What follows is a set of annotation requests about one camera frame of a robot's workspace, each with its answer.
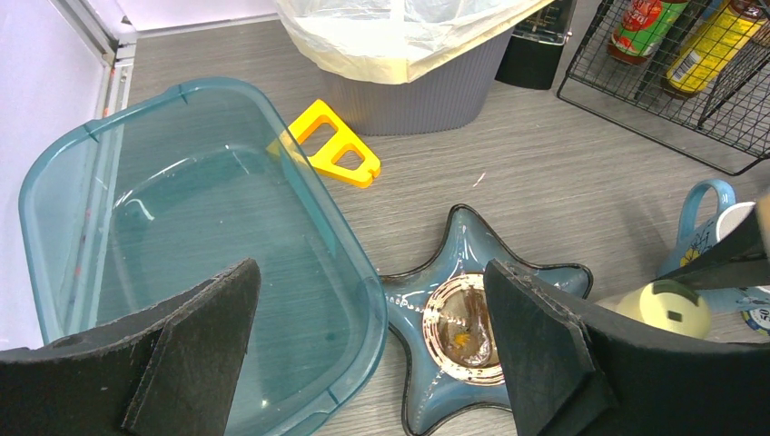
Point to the yellow cap spice jar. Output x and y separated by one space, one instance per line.
664 304

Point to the poker chip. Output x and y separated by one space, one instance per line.
757 320

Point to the small brown cap bottle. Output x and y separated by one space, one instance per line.
714 44

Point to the white trash bag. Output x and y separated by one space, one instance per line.
396 41

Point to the teal transparent plastic tub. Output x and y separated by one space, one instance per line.
129 210

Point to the blue floral mug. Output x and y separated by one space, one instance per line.
695 239

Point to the yellow cap sauce bottle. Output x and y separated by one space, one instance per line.
642 28

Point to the blue star-shaped plate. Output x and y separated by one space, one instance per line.
438 312

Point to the black device behind bin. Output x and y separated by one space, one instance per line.
534 50

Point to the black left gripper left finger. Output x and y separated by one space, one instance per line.
169 369

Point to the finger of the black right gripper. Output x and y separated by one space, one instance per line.
739 259

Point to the yellow plastic holder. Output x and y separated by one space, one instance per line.
343 141

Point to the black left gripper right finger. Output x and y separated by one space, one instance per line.
572 367

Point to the grey trash bin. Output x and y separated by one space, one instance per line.
446 98

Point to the black wire rack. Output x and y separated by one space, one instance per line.
731 113

